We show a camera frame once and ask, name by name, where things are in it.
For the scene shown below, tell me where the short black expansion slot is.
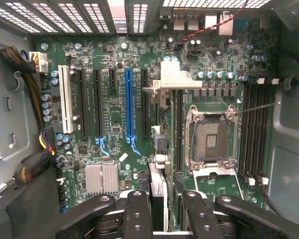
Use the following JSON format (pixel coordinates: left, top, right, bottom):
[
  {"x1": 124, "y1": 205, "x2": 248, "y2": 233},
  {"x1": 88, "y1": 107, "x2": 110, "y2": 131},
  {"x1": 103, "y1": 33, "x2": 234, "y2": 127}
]
[{"x1": 109, "y1": 69, "x2": 117, "y2": 90}]

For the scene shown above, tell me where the blue expansion slot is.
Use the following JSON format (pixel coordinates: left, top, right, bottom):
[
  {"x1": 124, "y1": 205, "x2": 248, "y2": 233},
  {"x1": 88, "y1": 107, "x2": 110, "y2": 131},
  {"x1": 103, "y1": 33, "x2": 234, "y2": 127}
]
[{"x1": 124, "y1": 67, "x2": 142, "y2": 156}]

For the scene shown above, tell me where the black plastic shroud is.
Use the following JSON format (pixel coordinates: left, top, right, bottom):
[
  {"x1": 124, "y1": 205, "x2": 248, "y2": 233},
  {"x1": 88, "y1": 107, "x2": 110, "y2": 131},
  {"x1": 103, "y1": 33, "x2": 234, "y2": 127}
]
[{"x1": 0, "y1": 171, "x2": 65, "y2": 239}]

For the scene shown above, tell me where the red and black twisted wire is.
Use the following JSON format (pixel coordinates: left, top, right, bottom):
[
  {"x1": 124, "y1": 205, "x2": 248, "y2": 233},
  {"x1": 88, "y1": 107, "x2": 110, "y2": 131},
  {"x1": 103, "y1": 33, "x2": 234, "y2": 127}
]
[{"x1": 176, "y1": 0, "x2": 250, "y2": 47}]

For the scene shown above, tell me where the CPU socket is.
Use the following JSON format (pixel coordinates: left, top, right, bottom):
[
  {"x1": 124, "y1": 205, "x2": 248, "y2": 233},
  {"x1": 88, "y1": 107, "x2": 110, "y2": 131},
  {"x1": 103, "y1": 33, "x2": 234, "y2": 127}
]
[{"x1": 186, "y1": 104, "x2": 240, "y2": 173}]

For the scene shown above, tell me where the silver chipset heatsink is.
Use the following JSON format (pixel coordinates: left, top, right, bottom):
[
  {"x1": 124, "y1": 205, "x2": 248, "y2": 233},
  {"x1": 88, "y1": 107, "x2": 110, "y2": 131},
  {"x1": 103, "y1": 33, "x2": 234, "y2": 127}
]
[{"x1": 84, "y1": 163, "x2": 120, "y2": 196}]

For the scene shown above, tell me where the thin wire locking lever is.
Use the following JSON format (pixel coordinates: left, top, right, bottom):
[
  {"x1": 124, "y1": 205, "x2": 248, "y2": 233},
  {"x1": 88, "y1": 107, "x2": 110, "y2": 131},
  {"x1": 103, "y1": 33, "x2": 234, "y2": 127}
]
[{"x1": 228, "y1": 101, "x2": 282, "y2": 118}]

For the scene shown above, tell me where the braided power cable bundle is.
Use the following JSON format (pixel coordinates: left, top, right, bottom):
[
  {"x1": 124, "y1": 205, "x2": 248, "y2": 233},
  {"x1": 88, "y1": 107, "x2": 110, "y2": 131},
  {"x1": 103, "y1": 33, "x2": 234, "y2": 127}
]
[{"x1": 0, "y1": 46, "x2": 56, "y2": 156}]

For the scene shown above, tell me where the black RAM slot bank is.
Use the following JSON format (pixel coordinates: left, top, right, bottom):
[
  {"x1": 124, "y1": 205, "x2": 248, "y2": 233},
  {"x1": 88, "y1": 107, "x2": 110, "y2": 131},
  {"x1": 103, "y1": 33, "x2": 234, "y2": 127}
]
[{"x1": 240, "y1": 81, "x2": 272, "y2": 186}]

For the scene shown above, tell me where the open black PC case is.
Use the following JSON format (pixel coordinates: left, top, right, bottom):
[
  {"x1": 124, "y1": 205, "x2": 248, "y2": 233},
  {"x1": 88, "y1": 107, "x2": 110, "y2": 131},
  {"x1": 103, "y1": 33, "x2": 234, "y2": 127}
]
[{"x1": 0, "y1": 0, "x2": 299, "y2": 239}]

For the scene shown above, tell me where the white expansion slot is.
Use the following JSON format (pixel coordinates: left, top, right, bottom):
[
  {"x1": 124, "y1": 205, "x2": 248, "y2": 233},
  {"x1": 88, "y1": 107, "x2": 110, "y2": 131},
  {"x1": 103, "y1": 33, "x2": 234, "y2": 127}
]
[{"x1": 58, "y1": 64, "x2": 75, "y2": 134}]

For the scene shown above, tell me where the long black expansion slot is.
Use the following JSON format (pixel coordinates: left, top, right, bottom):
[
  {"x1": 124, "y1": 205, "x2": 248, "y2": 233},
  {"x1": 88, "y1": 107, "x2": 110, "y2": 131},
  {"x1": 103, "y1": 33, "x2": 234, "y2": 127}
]
[
  {"x1": 141, "y1": 69, "x2": 150, "y2": 138},
  {"x1": 93, "y1": 69, "x2": 110, "y2": 160},
  {"x1": 77, "y1": 69, "x2": 89, "y2": 140}
]

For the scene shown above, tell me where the metal socket cover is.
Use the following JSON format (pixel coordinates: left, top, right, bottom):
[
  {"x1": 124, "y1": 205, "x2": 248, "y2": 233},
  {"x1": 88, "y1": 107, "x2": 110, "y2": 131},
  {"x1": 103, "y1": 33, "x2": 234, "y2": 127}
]
[{"x1": 192, "y1": 165, "x2": 243, "y2": 200}]

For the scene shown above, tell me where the green motherboard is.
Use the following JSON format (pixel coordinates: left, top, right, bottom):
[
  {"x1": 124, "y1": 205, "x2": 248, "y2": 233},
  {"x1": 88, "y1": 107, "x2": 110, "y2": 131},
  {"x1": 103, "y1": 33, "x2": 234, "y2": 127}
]
[{"x1": 34, "y1": 34, "x2": 280, "y2": 207}]

